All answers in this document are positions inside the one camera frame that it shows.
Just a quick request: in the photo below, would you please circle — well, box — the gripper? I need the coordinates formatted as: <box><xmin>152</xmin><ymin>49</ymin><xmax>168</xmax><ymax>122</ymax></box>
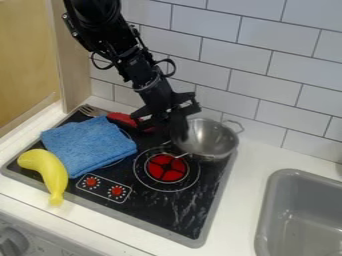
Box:
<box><xmin>128</xmin><ymin>78</ymin><xmax>204</xmax><ymax>142</ymax></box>

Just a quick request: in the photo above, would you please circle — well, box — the silver pot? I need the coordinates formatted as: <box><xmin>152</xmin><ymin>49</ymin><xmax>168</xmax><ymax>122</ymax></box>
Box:
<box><xmin>160</xmin><ymin>117</ymin><xmax>246</xmax><ymax>164</ymax></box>

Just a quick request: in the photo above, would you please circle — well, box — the blue cloth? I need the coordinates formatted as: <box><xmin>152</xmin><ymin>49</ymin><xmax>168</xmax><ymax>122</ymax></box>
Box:
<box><xmin>38</xmin><ymin>115</ymin><xmax>139</xmax><ymax>180</ymax></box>

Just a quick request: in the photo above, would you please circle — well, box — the toy stove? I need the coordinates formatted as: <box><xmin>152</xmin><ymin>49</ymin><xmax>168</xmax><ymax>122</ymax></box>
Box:
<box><xmin>0</xmin><ymin>105</ymin><xmax>241</xmax><ymax>250</ymax></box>

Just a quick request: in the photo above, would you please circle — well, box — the yellow toy banana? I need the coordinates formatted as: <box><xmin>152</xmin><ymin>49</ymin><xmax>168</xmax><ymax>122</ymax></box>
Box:
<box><xmin>16</xmin><ymin>148</ymin><xmax>71</xmax><ymax>207</ymax></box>

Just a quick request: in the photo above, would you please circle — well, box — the toy sink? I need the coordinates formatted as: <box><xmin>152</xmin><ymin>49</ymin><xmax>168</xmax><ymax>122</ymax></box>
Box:
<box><xmin>252</xmin><ymin>168</ymin><xmax>342</xmax><ymax>256</ymax></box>

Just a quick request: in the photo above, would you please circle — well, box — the red handled fork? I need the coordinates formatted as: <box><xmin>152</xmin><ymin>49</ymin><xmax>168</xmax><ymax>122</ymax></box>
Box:
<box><xmin>77</xmin><ymin>103</ymin><xmax>158</xmax><ymax>134</ymax></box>

